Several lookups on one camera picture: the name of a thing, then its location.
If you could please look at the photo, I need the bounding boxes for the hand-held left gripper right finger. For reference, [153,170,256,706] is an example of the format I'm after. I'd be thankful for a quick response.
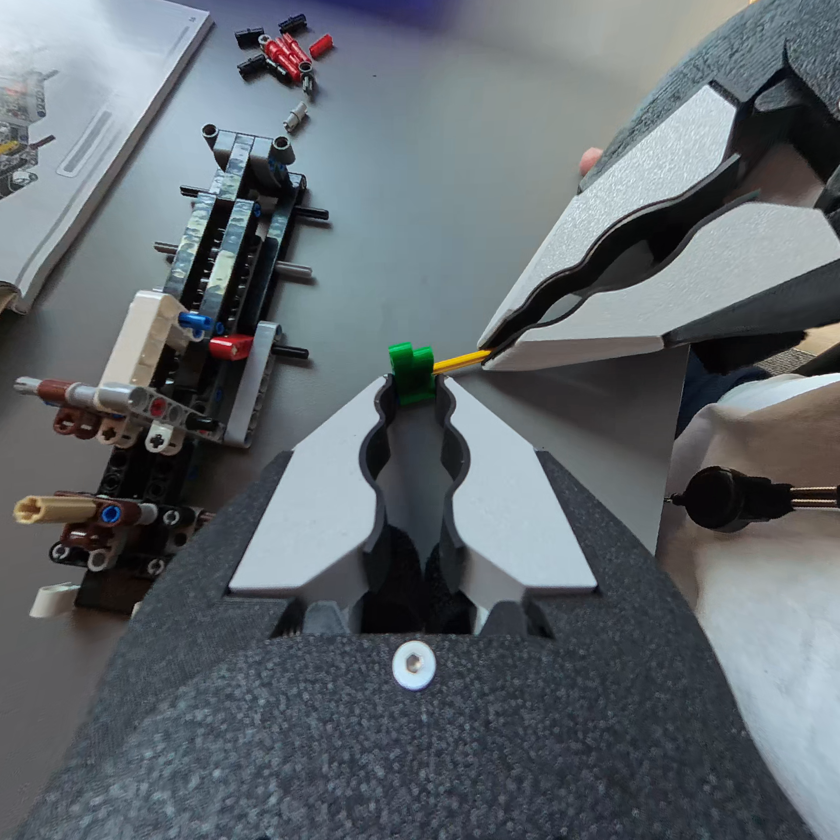
[433,375,599,632]

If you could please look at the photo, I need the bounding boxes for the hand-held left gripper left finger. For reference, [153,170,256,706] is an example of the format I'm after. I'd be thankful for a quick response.
[226,374,399,632]

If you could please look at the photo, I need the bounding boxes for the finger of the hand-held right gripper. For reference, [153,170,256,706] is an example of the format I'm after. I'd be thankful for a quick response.
[476,83,744,351]
[481,192,840,371]

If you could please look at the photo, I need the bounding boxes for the yellow lego axle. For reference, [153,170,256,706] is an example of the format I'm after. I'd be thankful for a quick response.
[430,350,493,376]

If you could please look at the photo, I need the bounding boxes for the green lego piece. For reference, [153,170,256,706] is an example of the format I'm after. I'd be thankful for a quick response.
[387,343,438,407]

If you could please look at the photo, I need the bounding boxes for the grey black lego chassis assembly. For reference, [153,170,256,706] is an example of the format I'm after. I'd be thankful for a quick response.
[13,121,330,615]

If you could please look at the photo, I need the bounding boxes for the white curved lego piece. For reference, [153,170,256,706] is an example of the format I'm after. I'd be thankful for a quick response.
[29,583,81,619]

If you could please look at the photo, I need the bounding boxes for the lego instruction booklet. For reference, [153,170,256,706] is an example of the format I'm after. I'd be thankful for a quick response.
[0,0,216,315]

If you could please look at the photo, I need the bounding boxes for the dark blue trousers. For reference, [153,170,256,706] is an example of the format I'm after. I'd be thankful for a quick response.
[676,363,770,435]

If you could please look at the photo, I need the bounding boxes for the black badge reel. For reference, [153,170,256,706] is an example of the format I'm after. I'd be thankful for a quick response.
[666,466,796,534]

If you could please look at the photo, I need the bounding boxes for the white shirt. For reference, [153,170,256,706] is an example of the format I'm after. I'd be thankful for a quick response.
[656,373,840,840]

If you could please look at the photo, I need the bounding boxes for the pile of red black pins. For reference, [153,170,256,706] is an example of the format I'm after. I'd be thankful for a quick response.
[235,13,336,99]

